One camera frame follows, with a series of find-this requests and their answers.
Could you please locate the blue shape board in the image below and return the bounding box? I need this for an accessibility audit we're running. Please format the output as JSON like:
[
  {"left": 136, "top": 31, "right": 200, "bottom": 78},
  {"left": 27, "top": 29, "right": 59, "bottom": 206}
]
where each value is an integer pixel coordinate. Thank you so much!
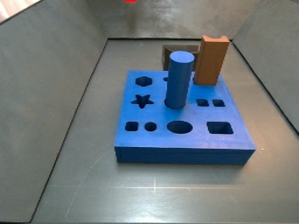
[{"left": 115, "top": 71, "right": 256, "bottom": 165}]

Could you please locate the blue cylinder peg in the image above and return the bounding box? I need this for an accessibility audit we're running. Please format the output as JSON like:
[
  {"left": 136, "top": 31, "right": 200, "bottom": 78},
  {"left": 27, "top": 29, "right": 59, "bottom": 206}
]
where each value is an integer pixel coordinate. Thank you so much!
[{"left": 164, "top": 60, "right": 192, "bottom": 109}]

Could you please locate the black curved holder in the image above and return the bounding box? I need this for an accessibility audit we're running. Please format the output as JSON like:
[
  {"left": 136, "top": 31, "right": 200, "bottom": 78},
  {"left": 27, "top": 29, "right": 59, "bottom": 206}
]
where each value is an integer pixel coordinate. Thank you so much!
[{"left": 163, "top": 45, "right": 200, "bottom": 71}]

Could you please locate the brown notched peg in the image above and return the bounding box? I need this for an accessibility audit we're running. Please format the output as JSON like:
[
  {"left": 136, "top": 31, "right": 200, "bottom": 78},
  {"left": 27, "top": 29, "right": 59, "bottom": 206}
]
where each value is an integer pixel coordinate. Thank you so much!
[{"left": 194, "top": 35, "right": 230, "bottom": 86}]

